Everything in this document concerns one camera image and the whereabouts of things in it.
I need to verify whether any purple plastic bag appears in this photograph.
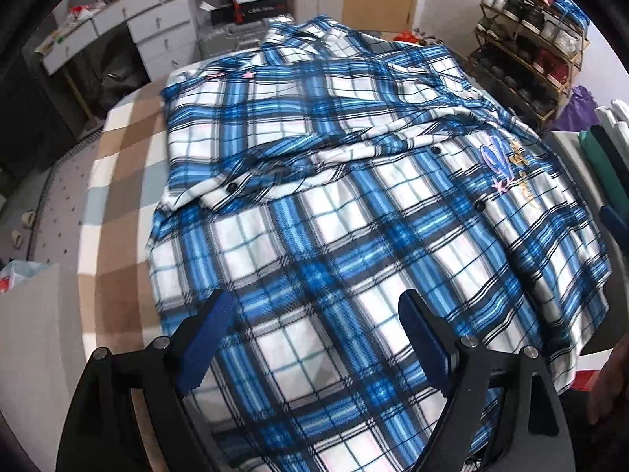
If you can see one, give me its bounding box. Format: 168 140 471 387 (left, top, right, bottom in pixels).
557 86 600 131

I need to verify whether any black folded garment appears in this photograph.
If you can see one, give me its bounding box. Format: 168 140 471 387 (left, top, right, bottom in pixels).
590 125 629 212

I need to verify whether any pile of small desk clutter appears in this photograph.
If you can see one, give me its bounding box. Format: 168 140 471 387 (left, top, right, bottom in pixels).
34 0 143 55

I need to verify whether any blue white plaid shirt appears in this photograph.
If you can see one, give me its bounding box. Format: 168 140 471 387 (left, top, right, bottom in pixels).
145 14 615 472

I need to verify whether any small red object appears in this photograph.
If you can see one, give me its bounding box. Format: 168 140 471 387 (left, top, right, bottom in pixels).
572 369 605 391

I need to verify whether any white folded garment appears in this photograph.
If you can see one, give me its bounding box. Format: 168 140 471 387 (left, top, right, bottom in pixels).
594 100 629 141

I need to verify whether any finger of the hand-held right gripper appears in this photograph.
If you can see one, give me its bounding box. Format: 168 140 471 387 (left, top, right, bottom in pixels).
598 205 629 245

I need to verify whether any wooden shoe rack with shoes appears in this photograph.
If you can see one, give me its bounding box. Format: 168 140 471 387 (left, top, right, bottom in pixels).
479 0 590 114

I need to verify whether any black red striped shoe box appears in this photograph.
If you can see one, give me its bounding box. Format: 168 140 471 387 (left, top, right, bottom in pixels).
211 0 287 25

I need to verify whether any teal folded garment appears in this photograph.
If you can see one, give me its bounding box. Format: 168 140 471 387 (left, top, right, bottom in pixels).
577 130 621 197

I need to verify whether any grey bedside cabinet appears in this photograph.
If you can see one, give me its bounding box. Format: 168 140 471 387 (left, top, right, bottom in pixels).
0 263 84 453

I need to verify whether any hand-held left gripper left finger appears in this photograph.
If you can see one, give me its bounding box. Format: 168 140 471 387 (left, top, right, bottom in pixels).
54 289 239 472

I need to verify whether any grey dotted floor mat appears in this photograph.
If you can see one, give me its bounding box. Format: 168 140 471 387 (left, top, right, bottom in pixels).
0 142 106 266

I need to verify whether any silver ribbed suitcase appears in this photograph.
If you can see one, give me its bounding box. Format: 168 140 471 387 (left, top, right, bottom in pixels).
199 15 296 57

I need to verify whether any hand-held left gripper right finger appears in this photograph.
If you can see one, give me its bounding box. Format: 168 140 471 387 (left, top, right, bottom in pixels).
397 290 576 472

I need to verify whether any white red plastic bag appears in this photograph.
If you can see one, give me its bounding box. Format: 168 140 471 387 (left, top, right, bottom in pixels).
0 260 50 296

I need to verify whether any person's right forearm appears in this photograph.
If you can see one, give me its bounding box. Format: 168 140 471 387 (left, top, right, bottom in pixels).
587 337 629 426

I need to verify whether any dark chair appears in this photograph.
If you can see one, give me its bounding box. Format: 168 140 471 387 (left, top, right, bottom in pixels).
101 34 151 92

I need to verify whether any white desk with drawers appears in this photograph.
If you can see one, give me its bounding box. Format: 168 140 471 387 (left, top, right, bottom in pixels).
42 0 188 76

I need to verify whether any white drawer cabinet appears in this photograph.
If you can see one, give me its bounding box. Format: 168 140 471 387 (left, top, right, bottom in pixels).
129 2 200 82

